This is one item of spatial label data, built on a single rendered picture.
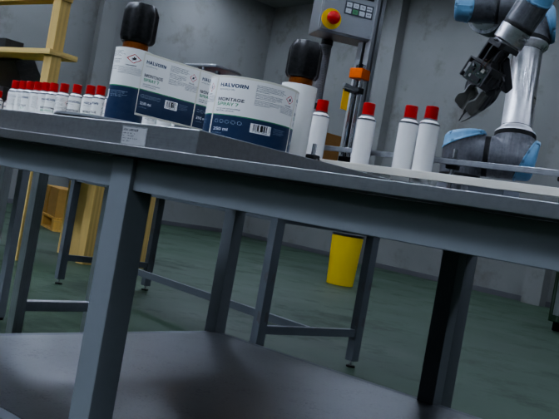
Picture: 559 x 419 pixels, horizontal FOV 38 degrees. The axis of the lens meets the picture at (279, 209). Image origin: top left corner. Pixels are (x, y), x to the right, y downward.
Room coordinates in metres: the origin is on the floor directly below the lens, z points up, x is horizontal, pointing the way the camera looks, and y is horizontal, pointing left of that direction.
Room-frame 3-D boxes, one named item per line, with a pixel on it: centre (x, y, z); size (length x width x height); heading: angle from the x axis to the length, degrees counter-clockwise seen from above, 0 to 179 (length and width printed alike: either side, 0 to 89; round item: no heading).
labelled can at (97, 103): (2.92, 0.72, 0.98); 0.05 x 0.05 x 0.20
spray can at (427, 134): (2.04, -0.34, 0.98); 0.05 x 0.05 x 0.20
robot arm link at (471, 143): (2.30, -0.50, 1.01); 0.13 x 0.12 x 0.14; 74
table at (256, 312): (4.75, 0.42, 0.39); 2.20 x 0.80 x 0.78; 41
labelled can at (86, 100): (2.97, 0.77, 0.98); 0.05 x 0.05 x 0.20
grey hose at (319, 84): (2.42, -0.05, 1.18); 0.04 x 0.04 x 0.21
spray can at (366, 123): (2.18, -0.19, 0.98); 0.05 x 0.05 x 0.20
